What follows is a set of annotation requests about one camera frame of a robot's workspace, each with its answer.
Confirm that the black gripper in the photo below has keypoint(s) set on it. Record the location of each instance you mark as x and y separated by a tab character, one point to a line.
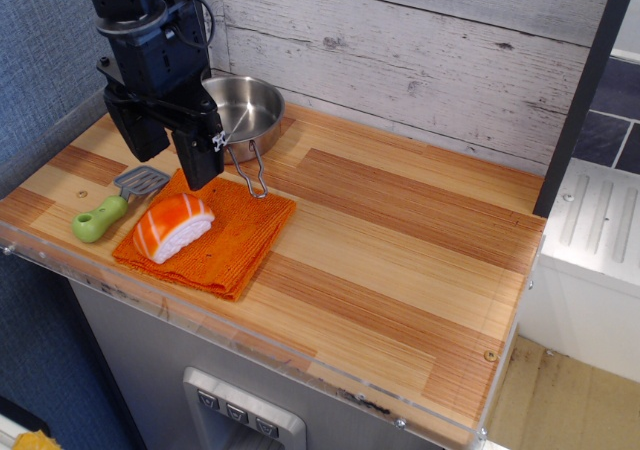
154	85

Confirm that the stainless steel pot with handle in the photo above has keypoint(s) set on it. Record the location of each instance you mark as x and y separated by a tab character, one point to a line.
251	112

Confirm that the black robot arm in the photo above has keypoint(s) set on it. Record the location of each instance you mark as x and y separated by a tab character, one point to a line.
154	92

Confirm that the orange folded towel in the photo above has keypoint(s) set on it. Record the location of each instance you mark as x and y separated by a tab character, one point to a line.
225	258

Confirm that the toy salmon sushi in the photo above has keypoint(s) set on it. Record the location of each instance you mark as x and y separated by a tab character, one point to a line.
171	225

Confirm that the clear acrylic table edge guard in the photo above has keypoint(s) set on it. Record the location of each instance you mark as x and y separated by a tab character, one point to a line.
376	339

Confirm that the silver toy fridge cabinet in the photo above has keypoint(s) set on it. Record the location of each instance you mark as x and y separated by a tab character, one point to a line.
148	346

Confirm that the silver ice dispenser panel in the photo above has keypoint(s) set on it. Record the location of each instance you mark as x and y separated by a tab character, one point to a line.
228	417

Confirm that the yellow black object at corner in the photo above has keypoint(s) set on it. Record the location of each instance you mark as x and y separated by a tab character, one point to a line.
35	441

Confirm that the white toy sink unit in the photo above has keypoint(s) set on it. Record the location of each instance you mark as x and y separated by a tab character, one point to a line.
583	295

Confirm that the green handled grey toy spatula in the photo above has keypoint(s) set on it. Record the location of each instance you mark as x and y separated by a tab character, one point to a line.
143	180

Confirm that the dark grey right post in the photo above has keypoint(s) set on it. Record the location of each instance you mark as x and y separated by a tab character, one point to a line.
604	39

